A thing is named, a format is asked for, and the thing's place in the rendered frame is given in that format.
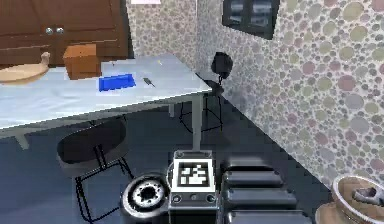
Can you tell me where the orange brown box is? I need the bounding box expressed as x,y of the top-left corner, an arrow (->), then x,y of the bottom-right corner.
62,43 -> 102,81

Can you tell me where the tan wooden bowl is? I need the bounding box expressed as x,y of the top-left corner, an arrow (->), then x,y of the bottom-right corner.
0,51 -> 51,85

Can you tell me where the brown plant pot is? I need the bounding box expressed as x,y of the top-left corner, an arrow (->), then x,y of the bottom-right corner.
314,174 -> 384,224

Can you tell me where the black round stool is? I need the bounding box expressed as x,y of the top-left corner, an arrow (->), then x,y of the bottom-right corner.
55,117 -> 135,224

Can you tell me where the black wire chair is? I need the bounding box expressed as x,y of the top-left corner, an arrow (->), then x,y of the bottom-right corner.
179,51 -> 234,133

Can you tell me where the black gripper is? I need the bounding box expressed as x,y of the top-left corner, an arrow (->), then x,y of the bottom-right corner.
120,172 -> 172,224

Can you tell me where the blue flat box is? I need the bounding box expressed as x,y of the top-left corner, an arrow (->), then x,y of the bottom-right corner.
98,73 -> 137,93

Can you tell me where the white framed picture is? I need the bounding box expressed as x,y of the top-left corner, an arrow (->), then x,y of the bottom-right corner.
130,0 -> 162,6

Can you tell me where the brown wooden cupboard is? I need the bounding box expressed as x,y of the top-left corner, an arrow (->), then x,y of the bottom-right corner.
0,0 -> 130,69

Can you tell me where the dark framed window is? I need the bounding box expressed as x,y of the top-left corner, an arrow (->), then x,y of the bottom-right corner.
221,0 -> 281,41

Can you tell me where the white table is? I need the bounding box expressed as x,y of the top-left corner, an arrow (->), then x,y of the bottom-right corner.
0,53 -> 213,153

